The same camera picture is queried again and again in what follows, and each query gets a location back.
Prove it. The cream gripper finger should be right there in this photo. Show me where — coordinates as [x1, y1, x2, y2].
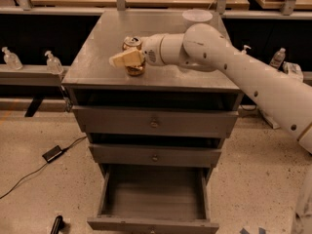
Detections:
[109, 48, 144, 67]

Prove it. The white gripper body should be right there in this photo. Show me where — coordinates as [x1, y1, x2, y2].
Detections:
[141, 34, 165, 66]

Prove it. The orange soda can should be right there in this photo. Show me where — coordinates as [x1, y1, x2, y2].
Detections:
[122, 36, 145, 76]

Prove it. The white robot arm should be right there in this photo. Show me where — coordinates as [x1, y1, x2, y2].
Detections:
[109, 23, 312, 152]

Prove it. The top grey drawer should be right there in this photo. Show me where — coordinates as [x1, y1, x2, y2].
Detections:
[73, 106, 238, 138]

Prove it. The grey drawer cabinet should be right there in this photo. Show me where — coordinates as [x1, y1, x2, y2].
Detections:
[61, 9, 250, 234]

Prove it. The middle grey drawer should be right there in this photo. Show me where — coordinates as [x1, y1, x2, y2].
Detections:
[90, 144, 221, 168]

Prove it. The bottom grey open drawer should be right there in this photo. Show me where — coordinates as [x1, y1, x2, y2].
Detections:
[88, 165, 219, 234]

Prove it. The white bowl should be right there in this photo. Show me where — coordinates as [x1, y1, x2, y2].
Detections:
[182, 9, 213, 27]

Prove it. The clear pump bottle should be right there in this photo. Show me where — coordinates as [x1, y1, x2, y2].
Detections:
[242, 45, 251, 54]
[45, 51, 63, 75]
[2, 47, 22, 70]

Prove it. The clear pump bottle right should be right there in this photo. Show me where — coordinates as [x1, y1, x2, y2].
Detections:
[242, 45, 251, 54]

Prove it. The black power adapter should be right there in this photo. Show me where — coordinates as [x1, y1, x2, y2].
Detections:
[42, 145, 62, 163]

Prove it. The clear pump bottle far left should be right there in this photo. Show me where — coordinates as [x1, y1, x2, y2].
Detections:
[2, 47, 22, 70]

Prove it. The clear water bottle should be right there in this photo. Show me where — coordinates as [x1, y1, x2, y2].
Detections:
[269, 48, 286, 69]

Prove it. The grey foam block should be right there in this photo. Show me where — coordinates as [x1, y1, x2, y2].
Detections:
[259, 109, 280, 130]

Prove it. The crumpled snack bag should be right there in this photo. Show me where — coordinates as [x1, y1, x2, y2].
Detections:
[283, 61, 303, 82]

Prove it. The black cylindrical object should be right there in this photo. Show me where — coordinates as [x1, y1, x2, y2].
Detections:
[50, 215, 64, 234]

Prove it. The grey shelf rail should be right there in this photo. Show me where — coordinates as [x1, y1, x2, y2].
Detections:
[0, 64, 69, 87]

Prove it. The black power cable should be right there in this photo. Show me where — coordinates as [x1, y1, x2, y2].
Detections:
[0, 136, 88, 201]

